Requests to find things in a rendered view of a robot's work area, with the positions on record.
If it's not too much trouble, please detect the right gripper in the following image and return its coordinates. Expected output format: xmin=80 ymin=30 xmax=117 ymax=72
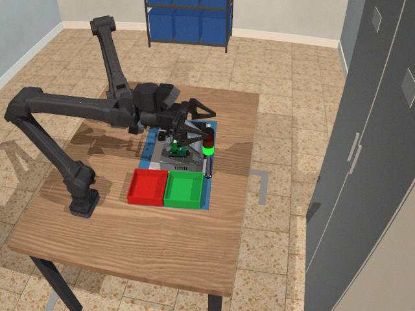
xmin=156 ymin=98 xmax=216 ymax=146

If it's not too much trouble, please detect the green circuit board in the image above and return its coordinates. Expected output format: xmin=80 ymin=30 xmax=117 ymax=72
xmin=169 ymin=139 xmax=187 ymax=156

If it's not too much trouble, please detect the green bin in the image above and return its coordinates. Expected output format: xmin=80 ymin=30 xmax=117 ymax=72
xmin=163 ymin=170 xmax=204 ymax=209

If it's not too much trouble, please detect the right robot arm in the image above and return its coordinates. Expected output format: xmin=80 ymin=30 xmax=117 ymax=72
xmin=4 ymin=82 xmax=181 ymax=214

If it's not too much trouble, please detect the red bin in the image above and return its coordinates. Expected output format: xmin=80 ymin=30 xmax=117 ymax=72
xmin=127 ymin=168 xmax=169 ymax=207

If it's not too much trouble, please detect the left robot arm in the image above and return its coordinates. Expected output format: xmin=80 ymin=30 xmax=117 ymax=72
xmin=90 ymin=16 xmax=144 ymax=135

